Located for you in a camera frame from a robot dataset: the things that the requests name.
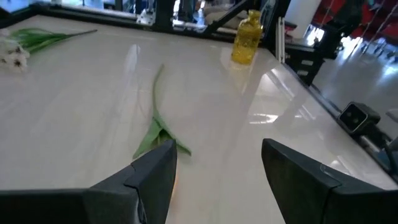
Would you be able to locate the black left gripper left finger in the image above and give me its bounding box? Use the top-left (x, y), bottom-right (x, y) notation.
top-left (0, 139), bottom-right (178, 224)

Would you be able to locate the black table-level camera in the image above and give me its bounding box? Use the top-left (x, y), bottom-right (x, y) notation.
top-left (338, 101), bottom-right (382, 135)

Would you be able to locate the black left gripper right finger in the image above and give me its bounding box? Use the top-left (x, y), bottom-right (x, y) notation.
top-left (261, 138), bottom-right (398, 224)

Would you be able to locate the peach artificial tulip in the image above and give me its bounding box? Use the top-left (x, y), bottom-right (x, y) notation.
top-left (132, 63), bottom-right (192, 159)

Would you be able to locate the yellow glass vase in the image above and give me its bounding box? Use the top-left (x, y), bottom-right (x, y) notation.
top-left (231, 9), bottom-right (264, 66)

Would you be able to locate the white artificial flower bunch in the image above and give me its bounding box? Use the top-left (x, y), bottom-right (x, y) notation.
top-left (0, 27), bottom-right (98, 75)

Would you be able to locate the aluminium frame bracket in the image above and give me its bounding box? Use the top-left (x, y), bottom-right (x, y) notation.
top-left (275, 17), bottom-right (286, 63)

